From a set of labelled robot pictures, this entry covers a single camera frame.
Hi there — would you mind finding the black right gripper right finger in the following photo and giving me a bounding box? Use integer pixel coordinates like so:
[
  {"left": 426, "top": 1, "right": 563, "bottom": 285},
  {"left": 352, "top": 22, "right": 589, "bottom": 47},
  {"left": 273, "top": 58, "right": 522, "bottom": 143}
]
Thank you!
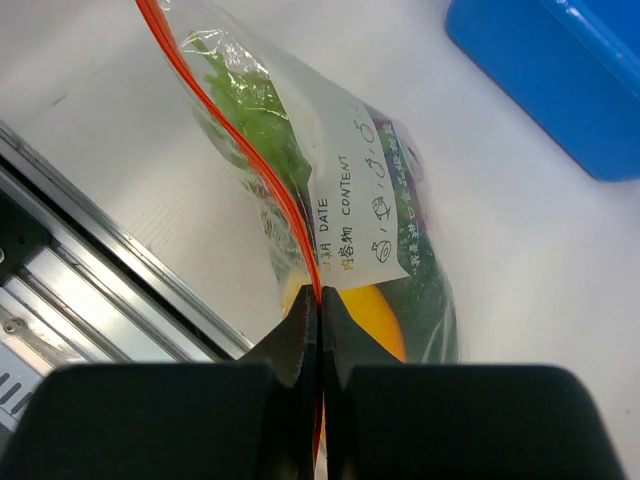
[{"left": 319, "top": 288, "right": 624, "bottom": 479}]

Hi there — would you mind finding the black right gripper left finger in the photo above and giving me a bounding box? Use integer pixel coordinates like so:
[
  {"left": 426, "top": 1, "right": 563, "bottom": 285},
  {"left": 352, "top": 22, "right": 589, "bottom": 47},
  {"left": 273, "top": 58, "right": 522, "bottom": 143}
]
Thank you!
[{"left": 1, "top": 286, "right": 320, "bottom": 479}]

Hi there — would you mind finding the yellow fake bell pepper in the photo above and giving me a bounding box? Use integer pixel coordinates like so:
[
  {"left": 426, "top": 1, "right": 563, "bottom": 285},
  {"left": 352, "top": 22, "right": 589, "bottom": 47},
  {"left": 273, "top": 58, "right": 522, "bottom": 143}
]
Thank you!
[{"left": 284, "top": 279, "right": 407, "bottom": 364}]

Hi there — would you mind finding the clear zip top bag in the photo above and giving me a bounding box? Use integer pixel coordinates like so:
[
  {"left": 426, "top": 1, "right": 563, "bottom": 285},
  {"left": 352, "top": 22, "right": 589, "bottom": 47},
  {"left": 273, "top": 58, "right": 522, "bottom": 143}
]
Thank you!
[{"left": 134, "top": 0, "right": 461, "bottom": 480}]

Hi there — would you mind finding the green fake leafy vegetable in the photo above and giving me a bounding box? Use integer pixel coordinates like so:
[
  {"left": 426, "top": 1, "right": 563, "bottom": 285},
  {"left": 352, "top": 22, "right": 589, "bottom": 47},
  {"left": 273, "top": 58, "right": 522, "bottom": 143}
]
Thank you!
[{"left": 182, "top": 30, "right": 312, "bottom": 202}]

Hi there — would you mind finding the blue plastic bin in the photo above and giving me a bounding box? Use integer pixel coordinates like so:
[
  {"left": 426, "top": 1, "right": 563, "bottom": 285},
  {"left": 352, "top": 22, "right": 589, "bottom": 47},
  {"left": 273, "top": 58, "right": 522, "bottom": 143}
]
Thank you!
[{"left": 445, "top": 1, "right": 639, "bottom": 182}]

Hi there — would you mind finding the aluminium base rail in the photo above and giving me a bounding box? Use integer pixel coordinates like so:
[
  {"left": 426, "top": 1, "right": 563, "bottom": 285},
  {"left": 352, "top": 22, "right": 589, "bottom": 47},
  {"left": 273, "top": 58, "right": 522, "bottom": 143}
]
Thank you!
[{"left": 1, "top": 126, "right": 252, "bottom": 376}]

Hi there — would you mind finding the white slotted cable duct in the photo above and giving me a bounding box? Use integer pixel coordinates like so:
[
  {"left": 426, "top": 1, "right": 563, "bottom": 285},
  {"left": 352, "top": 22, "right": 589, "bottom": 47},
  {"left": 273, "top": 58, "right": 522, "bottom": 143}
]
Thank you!
[{"left": 0, "top": 340, "right": 51, "bottom": 451}]

